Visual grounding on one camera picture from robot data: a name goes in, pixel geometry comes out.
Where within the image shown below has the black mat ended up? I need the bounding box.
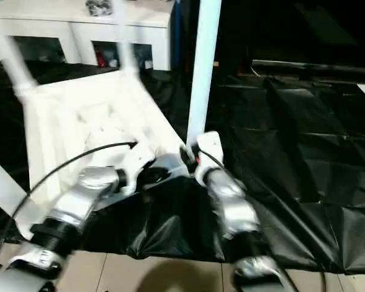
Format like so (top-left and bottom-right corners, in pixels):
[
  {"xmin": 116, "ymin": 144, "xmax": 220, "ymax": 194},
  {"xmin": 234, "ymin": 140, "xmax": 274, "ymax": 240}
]
[{"xmin": 0, "ymin": 59, "xmax": 365, "ymax": 274}]

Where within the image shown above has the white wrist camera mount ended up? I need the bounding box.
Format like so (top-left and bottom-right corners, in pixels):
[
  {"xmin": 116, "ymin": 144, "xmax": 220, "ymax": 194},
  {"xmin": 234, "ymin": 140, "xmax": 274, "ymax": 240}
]
[
  {"xmin": 193, "ymin": 131, "xmax": 225, "ymax": 187},
  {"xmin": 120, "ymin": 142, "xmax": 158, "ymax": 196}
]

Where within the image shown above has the black backdrop cloth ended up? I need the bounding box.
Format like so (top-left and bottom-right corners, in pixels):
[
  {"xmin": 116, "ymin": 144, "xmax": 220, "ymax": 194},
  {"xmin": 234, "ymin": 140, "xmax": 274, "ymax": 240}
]
[{"xmin": 220, "ymin": 0, "xmax": 365, "ymax": 61}]

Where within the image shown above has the black object pile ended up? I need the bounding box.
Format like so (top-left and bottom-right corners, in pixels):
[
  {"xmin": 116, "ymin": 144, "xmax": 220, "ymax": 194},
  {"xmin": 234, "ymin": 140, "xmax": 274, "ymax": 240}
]
[{"xmin": 84, "ymin": 0, "xmax": 116, "ymax": 16}]

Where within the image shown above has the white plastic table top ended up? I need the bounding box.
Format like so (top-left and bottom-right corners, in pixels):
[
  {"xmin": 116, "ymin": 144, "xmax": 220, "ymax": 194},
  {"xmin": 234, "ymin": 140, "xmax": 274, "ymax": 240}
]
[{"xmin": 16, "ymin": 68, "xmax": 190, "ymax": 242}]

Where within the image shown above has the black flat monitor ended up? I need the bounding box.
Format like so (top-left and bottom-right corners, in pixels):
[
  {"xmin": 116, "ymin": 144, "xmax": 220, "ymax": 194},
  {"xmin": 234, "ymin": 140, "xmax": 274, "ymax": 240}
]
[{"xmin": 251, "ymin": 58, "xmax": 365, "ymax": 77}]

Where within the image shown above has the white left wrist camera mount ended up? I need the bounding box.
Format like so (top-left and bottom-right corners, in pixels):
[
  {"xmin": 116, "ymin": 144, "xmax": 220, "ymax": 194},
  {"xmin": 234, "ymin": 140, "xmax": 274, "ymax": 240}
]
[{"xmin": 120, "ymin": 142, "xmax": 158, "ymax": 196}]

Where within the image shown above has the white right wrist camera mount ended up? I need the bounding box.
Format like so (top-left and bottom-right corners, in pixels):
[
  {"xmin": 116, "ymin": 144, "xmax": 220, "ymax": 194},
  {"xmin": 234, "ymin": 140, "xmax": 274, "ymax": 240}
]
[{"xmin": 193, "ymin": 131, "xmax": 225, "ymax": 187}]

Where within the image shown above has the white glass-door cabinet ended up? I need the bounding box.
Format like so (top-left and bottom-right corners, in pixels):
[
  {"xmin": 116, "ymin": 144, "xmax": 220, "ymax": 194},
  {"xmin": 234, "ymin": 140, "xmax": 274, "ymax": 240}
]
[{"xmin": 0, "ymin": 0, "xmax": 172, "ymax": 72}]

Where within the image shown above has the white plastic table leg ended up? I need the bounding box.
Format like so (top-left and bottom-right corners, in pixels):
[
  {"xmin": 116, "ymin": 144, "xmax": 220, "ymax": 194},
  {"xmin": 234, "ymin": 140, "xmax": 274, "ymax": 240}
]
[
  {"xmin": 111, "ymin": 0, "xmax": 141, "ymax": 79},
  {"xmin": 0, "ymin": 151, "xmax": 46, "ymax": 242},
  {"xmin": 0, "ymin": 0, "xmax": 40, "ymax": 96},
  {"xmin": 185, "ymin": 0, "xmax": 223, "ymax": 147}
]

